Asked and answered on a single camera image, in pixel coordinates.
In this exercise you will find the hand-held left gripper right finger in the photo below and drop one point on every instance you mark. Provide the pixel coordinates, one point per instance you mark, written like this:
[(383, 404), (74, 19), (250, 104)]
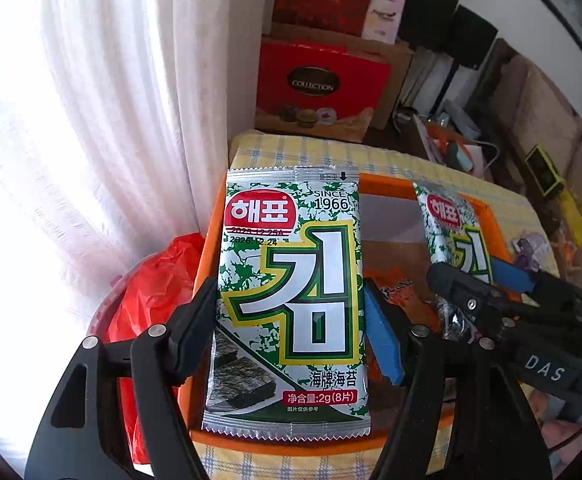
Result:
[(383, 340)]

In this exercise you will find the black speaker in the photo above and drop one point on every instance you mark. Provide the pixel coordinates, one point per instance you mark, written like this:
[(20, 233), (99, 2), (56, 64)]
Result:
[(473, 37), (428, 10)]

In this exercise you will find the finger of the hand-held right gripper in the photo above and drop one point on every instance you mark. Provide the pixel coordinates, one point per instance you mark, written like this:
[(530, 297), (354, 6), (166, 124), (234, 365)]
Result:
[(511, 272), (463, 295)]

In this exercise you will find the purple cap jelly pouch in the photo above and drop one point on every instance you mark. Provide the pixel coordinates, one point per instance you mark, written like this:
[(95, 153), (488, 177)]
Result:
[(533, 247)]

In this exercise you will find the orange snack packet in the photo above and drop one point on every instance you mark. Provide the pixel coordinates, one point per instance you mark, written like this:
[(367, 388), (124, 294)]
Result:
[(396, 292)]

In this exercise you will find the white tissue pack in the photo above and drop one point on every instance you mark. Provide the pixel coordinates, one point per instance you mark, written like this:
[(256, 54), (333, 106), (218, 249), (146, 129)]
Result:
[(383, 17)]

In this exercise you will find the dark wooden sofa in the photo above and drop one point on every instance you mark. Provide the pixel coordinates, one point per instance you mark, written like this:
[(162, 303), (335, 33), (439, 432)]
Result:
[(498, 75)]

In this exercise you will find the brown cardboard box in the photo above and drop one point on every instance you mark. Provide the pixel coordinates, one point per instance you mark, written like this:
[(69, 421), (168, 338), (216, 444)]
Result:
[(396, 75)]

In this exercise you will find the red plastic bag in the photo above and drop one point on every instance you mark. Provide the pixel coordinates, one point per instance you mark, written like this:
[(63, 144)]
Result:
[(156, 305)]

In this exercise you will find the white curtain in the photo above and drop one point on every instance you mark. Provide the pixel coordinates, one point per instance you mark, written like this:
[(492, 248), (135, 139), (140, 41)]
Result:
[(96, 110)]

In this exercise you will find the orange cardboard box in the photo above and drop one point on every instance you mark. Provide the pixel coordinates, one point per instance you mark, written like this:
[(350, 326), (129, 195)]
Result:
[(396, 250)]

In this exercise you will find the beige sofa cushion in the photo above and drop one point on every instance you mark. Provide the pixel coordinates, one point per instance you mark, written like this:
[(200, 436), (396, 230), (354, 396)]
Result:
[(541, 105)]

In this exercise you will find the green white seaweed packet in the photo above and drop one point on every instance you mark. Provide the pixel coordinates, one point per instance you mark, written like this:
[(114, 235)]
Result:
[(451, 230), (291, 300)]

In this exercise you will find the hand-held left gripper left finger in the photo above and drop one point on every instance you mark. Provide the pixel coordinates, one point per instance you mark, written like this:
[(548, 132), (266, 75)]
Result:
[(191, 325)]

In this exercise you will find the green black radio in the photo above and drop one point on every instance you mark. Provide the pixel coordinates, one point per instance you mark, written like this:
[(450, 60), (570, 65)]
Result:
[(543, 170)]

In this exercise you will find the small open cardboard box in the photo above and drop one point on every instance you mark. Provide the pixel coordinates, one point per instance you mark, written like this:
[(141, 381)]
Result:
[(416, 132)]

